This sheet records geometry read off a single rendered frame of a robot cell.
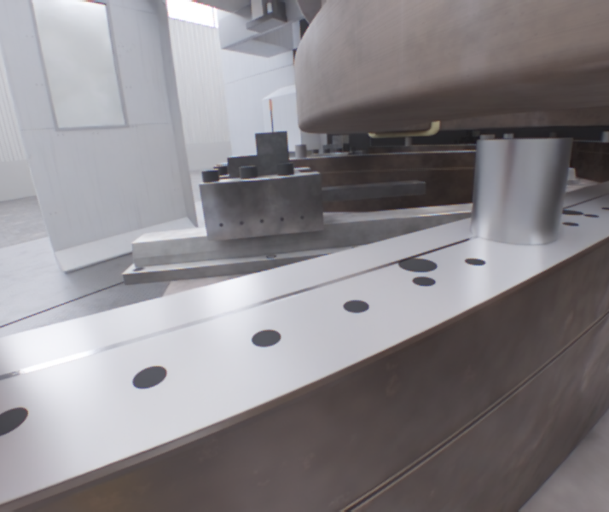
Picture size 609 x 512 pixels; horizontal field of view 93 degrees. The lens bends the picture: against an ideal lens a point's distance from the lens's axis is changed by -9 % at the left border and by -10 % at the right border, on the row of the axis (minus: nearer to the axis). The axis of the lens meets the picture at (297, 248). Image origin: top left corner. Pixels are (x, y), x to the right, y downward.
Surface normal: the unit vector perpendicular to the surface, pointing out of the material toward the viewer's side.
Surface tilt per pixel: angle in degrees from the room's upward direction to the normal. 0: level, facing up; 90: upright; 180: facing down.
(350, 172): 90
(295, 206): 90
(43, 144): 90
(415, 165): 90
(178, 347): 0
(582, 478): 0
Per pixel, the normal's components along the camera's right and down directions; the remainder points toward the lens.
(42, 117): 0.77, 0.15
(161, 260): 0.09, 0.30
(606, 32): -0.88, 0.21
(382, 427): 0.47, 0.25
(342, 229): 0.07, -0.01
